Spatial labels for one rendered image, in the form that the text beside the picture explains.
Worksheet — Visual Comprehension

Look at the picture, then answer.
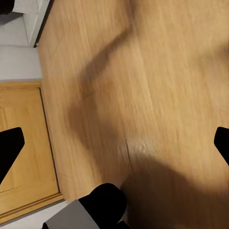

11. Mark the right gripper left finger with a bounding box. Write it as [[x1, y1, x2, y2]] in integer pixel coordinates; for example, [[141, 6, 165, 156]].
[[0, 127, 25, 184]]

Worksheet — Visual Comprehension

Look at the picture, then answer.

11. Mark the digital camera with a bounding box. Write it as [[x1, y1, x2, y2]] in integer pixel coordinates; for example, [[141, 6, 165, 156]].
[[0, 0, 14, 15]]

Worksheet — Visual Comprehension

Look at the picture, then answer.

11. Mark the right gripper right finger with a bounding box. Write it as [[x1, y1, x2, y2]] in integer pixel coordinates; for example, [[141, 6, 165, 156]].
[[214, 127, 229, 165]]

